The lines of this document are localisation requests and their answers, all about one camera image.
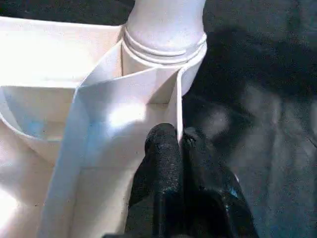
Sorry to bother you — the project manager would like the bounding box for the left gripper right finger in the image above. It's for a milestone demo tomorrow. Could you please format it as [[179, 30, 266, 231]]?
[[180, 127, 260, 238]]

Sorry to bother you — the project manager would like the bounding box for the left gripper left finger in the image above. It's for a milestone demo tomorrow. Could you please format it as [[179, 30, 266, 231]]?
[[124, 123, 187, 238]]

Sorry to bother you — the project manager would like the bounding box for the white plastic table top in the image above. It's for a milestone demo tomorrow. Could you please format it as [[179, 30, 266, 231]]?
[[0, 15, 209, 238]]

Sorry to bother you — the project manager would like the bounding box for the white plastic table leg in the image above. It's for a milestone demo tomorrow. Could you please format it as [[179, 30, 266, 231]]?
[[123, 0, 208, 65]]

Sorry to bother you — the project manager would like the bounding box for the black work mat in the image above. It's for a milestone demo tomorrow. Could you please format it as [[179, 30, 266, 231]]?
[[0, 0, 317, 238]]

